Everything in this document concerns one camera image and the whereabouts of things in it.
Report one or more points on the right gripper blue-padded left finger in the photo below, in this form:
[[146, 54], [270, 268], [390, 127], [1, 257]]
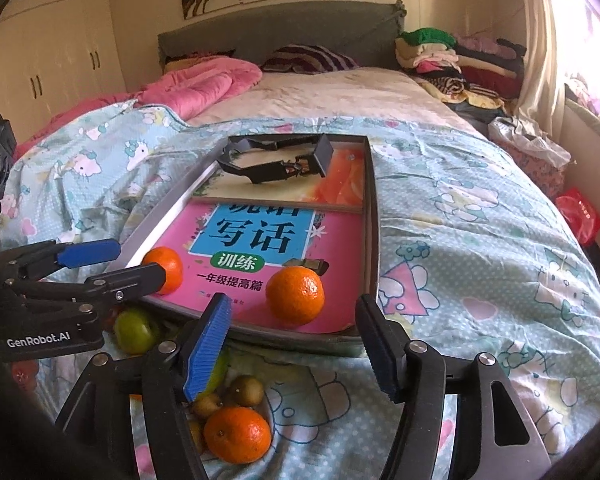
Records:
[[97, 413]]

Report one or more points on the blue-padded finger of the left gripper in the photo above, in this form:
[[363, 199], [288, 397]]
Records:
[[36, 261]]

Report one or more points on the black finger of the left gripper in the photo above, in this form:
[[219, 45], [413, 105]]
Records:
[[101, 292]]

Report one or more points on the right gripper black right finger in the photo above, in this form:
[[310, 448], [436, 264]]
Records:
[[494, 438]]

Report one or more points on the orange mandarin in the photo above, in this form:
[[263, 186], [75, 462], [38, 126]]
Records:
[[295, 296], [172, 265], [237, 435]]

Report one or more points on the red tomato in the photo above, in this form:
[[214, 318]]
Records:
[[111, 316]]

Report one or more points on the smaller green citrus fruit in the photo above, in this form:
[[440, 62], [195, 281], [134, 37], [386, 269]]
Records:
[[135, 331]]

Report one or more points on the brown kiwi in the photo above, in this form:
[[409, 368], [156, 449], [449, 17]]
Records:
[[244, 390], [195, 429], [205, 405]]

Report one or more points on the large green citrus fruit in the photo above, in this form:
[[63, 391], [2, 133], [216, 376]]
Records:
[[217, 377]]

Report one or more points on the pink chinese workbook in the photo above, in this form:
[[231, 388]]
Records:
[[235, 249]]

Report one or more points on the hello kitty blue quilt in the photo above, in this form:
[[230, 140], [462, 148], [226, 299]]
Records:
[[475, 253]]

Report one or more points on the grey shallow tray box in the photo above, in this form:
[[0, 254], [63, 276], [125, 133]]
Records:
[[159, 218]]

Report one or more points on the black plastic gripper part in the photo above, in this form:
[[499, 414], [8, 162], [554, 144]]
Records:
[[317, 161]]

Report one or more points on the white wardrobe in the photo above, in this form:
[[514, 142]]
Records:
[[54, 54]]

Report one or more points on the pink folded blanket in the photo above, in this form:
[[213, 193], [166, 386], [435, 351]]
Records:
[[188, 92]]

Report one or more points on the red plastic bag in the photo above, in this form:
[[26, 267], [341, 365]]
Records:
[[580, 214]]

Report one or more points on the white plastic bag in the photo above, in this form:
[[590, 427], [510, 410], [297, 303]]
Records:
[[522, 135]]

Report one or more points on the striped purple pillow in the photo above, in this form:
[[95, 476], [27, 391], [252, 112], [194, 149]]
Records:
[[307, 60]]

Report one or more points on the cream curtain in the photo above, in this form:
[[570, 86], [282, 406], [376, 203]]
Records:
[[542, 99]]

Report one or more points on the pile of folded clothes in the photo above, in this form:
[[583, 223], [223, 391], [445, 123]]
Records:
[[454, 69]]

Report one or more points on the grey green headboard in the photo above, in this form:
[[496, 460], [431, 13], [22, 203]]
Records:
[[364, 31]]

